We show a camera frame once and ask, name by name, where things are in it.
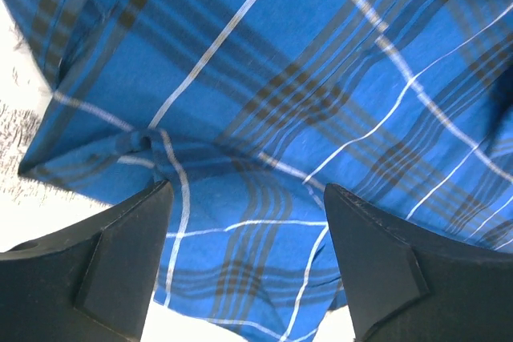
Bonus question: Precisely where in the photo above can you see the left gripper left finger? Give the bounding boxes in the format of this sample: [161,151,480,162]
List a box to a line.
[1,182,173,341]

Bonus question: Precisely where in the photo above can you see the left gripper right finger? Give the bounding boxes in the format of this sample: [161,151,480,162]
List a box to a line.
[324,184,512,341]

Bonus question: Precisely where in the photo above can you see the blue plaid long sleeve shirt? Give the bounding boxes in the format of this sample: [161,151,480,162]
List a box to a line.
[4,0,512,341]

